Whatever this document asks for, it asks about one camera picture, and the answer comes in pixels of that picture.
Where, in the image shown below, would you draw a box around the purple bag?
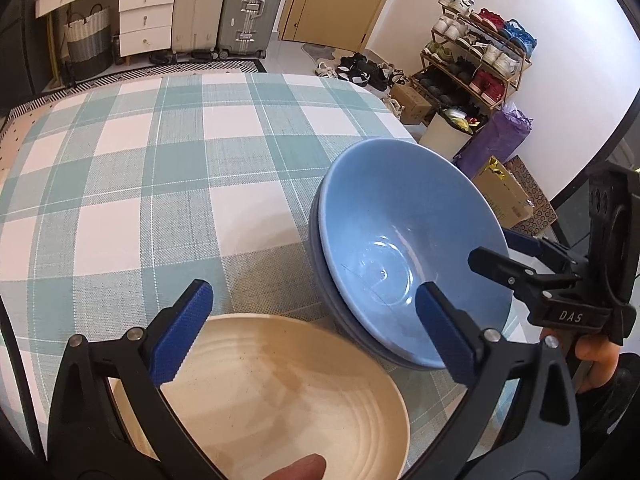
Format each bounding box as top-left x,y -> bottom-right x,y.
452,102 -> 534,179

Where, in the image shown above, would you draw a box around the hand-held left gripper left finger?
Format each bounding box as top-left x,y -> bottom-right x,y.
47,279 -> 223,480

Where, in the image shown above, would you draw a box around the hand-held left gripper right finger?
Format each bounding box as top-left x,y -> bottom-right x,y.
402,282 -> 583,480

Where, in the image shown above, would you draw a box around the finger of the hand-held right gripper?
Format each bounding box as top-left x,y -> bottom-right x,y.
501,228 -> 587,272
468,246 -> 582,307

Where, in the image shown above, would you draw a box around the person's left hand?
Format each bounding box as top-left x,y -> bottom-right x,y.
259,453 -> 327,480

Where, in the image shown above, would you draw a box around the black white patterned rug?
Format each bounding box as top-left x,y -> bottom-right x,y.
42,57 -> 269,94

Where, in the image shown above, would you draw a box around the patterned flat box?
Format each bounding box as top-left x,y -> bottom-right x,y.
502,154 -> 559,237

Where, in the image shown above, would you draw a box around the brown cardboard box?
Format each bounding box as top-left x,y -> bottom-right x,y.
389,83 -> 434,127

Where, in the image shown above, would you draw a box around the cream round plate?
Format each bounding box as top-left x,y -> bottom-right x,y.
107,313 -> 411,480

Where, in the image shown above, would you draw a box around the grey white woven basket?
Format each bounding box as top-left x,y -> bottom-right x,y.
64,3 -> 114,82

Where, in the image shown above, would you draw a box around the black cable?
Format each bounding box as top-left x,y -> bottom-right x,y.
0,297 -> 47,463

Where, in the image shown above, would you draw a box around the person's right hand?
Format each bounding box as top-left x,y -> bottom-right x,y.
539,328 -> 624,395

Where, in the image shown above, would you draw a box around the shoe rack with shoes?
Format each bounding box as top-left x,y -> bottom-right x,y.
423,0 -> 537,107

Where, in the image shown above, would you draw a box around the cardboard box with yellow packet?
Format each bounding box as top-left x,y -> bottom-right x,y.
472,156 -> 534,229

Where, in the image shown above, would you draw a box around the beige dotted mat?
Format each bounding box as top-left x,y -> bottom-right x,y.
0,99 -> 52,162

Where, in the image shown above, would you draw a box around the white bin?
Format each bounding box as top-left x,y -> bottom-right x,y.
418,107 -> 474,162

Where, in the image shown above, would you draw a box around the teal checked tablecloth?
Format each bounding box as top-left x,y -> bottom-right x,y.
0,72 -> 531,480

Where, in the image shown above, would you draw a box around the white vanity desk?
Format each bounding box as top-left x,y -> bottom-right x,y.
34,0 -> 179,59

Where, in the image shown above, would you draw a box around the shoes on floor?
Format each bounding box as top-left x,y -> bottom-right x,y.
314,52 -> 417,94

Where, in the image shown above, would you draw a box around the beige suitcase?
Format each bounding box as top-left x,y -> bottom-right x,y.
172,0 -> 234,59

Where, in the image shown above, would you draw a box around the small grey rug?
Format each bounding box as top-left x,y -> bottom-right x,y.
301,42 -> 337,64

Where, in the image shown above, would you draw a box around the silver suitcase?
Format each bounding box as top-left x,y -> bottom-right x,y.
217,0 -> 291,59

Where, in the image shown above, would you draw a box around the tan wooden door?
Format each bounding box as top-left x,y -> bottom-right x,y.
277,0 -> 407,51

